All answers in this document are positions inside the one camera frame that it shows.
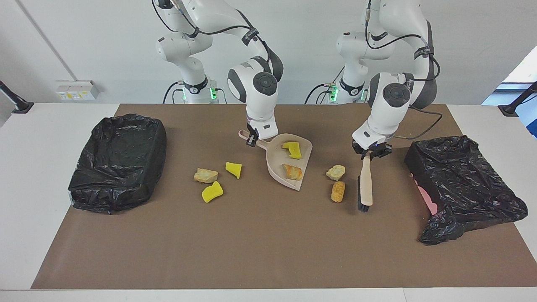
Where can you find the blue panel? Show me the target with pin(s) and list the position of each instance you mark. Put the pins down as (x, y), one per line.
(530, 123)

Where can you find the orange striped croissant piece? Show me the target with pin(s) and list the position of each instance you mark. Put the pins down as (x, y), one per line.
(292, 172)

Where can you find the brown bread roll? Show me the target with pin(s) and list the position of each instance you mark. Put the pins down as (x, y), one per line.
(338, 191)

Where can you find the window with dark sill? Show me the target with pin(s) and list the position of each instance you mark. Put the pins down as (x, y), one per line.
(524, 73)

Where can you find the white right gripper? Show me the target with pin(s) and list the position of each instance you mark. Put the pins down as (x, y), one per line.
(264, 129)

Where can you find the white wall socket box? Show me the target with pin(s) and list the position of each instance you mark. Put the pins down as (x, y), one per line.
(75, 90)

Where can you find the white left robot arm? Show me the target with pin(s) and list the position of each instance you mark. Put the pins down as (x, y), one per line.
(386, 113)

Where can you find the pale puffed pastry chunk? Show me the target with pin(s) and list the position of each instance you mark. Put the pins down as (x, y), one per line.
(335, 172)

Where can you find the rounded yellow sponge piece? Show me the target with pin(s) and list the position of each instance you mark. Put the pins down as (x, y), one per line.
(212, 192)

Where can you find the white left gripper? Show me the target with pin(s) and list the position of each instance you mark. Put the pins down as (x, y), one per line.
(371, 136)

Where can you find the pale greenish bread chunk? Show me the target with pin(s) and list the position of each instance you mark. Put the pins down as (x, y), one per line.
(205, 175)

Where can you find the pink bin with black bag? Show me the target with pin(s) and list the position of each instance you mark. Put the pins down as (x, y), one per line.
(461, 180)

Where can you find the beige hand brush black bristles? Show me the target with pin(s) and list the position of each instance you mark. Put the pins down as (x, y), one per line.
(366, 180)

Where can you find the notched yellow sponge piece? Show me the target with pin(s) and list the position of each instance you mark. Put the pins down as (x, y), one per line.
(292, 150)

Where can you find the brown table mat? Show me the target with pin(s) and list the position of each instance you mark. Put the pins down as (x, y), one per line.
(268, 251)

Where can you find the black clamp stand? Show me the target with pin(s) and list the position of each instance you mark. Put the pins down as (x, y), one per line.
(509, 110)
(21, 107)

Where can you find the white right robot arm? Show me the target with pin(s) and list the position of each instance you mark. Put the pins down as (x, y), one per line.
(243, 84)

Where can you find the beige plastic dustpan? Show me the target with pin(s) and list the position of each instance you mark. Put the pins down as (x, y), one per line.
(289, 170)

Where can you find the white wall conduit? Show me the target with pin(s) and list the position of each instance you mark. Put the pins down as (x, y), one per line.
(46, 40)

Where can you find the small yellow sponge piece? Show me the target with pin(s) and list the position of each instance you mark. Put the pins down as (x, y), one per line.
(233, 170)

